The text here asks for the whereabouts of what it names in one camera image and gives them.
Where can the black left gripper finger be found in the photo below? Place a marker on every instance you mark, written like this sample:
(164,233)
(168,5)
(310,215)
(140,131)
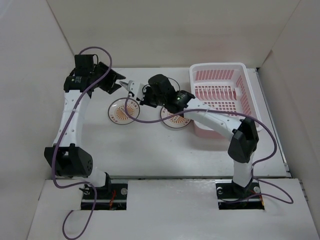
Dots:
(102,68)
(109,85)

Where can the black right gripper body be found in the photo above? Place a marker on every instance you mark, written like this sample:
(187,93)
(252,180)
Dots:
(150,99)

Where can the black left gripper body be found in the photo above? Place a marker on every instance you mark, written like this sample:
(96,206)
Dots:
(94,74)

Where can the orange sunburst plate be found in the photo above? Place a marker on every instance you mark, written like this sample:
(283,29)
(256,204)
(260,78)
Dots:
(176,122)
(118,111)

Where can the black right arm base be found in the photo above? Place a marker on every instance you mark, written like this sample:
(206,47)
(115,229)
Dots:
(231,198)

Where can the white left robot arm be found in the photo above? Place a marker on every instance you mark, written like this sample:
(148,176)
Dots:
(66,156)

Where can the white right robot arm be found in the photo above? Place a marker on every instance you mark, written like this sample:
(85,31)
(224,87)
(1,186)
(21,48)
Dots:
(241,133)

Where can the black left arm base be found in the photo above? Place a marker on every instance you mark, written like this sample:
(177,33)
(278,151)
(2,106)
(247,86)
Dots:
(114,199)

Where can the white pink dish rack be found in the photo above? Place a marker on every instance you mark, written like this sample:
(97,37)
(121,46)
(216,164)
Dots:
(224,86)

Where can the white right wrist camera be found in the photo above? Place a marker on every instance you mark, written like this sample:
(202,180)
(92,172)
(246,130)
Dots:
(136,90)

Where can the aluminium table edge rail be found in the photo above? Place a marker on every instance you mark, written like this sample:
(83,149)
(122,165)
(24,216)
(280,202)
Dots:
(280,148)

